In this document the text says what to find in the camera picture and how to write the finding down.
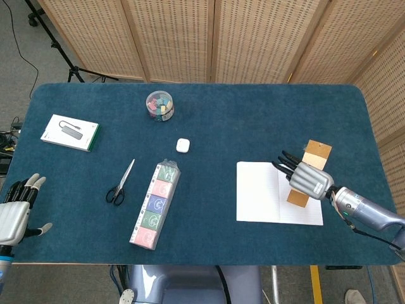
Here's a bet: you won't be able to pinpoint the clear jar of binder clips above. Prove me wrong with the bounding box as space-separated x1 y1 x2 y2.
145 90 175 122

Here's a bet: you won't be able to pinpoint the white earbuds case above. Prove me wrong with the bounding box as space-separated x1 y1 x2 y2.
175 137 190 155

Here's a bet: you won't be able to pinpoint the grey-blue robot torso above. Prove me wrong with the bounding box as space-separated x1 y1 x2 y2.
118 264 263 304

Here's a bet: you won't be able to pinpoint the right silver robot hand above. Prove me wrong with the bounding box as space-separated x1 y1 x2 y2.
271 150 335 201

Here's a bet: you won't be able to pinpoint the brown cardboard tag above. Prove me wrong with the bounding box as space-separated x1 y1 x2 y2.
286 139 333 208

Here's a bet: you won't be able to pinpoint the white and green product box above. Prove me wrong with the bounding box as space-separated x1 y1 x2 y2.
40 113 101 153

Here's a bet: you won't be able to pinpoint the black caster wheel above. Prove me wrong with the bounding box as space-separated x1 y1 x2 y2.
27 8 46 27

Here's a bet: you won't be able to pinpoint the multipack of pocket tissues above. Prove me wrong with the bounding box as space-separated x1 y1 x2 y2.
128 158 182 251

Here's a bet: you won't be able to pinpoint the silver table leg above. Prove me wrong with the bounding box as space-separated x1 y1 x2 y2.
271 265 281 304

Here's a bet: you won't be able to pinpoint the open white lined notebook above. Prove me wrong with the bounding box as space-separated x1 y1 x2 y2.
235 161 324 227

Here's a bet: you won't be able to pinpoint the yellow table leg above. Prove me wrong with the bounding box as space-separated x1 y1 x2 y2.
309 265 323 304

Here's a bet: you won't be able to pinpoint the dark blue table cloth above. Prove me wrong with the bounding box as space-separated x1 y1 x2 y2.
6 82 402 266

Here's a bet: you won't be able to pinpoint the grey shoe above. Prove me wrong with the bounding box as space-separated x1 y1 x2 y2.
344 288 368 304

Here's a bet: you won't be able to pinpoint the black floor cable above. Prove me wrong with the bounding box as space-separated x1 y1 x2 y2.
5 0 39 99

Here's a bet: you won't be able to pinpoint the woven rattan folding screen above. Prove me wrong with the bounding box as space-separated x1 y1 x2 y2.
37 0 405 304

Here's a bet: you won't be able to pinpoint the black handled scissors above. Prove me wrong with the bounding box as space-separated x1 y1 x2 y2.
105 158 136 206

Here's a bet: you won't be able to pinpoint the black cable bundle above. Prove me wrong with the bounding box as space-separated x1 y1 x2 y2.
0 117 23 175

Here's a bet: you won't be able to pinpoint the black tripod stand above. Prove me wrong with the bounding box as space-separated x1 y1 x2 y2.
24 0 120 84

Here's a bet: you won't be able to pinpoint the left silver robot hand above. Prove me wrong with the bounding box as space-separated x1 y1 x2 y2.
0 173 53 246

